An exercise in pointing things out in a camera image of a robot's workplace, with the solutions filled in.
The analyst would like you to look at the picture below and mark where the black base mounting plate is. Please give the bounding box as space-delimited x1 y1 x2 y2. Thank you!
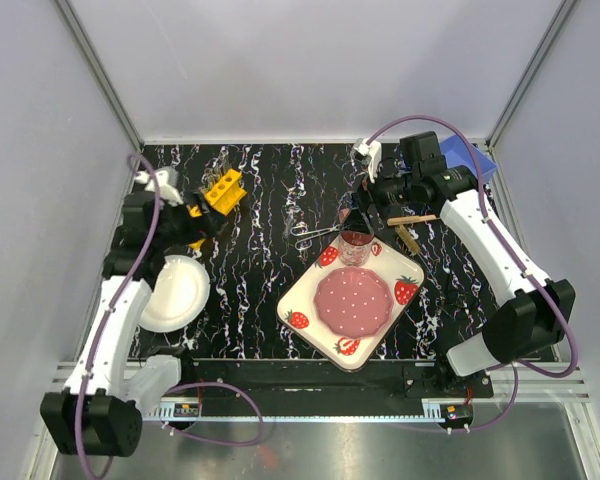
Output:
182 359 494 418

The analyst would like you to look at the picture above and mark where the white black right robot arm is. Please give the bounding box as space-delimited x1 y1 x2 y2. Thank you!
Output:
351 131 575 397

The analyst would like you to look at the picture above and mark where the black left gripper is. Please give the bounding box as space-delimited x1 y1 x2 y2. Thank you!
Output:
155 189 229 250

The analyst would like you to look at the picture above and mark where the pink patterned mug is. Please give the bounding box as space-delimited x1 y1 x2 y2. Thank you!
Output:
338 230 374 266

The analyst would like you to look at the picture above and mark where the strawberry print white tray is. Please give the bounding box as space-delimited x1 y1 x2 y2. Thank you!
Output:
276 239 425 372

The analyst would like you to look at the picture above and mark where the white round dish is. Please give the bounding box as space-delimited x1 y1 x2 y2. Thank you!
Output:
139 255 210 333

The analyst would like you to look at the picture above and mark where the blue plastic box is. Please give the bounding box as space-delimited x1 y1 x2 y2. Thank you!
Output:
440 135 497 184

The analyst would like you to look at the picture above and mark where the wooden test tube clamp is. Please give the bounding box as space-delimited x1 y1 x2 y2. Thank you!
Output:
387 214 438 227

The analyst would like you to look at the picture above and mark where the yellow test tube rack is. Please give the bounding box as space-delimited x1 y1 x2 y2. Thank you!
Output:
187 168 247 251

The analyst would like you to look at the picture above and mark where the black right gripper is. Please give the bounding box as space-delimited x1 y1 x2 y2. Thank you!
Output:
339 158 420 235

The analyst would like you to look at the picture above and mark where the pink polka dot plate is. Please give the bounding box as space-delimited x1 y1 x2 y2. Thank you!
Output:
313 267 394 339

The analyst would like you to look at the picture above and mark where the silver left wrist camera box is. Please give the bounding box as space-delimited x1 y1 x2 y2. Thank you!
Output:
134 167 184 206

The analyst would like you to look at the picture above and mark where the clear glass test tube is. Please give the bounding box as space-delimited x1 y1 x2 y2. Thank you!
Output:
202 168 221 191
218 151 231 176

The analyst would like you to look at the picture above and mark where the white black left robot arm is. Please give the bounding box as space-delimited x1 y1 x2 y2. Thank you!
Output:
40 191 227 457

